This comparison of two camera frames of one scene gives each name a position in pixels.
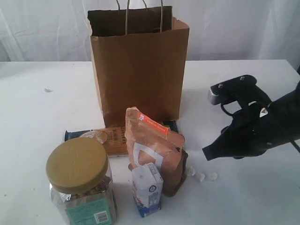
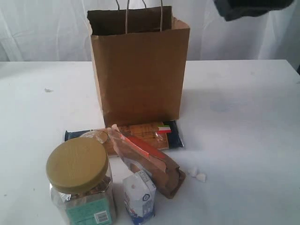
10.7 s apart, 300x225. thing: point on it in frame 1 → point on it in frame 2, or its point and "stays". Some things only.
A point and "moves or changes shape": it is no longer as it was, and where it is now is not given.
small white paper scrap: x=48 y=90 stays
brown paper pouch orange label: x=149 y=141 moves or changes shape
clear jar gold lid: x=82 y=191 stays
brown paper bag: x=140 y=56 stays
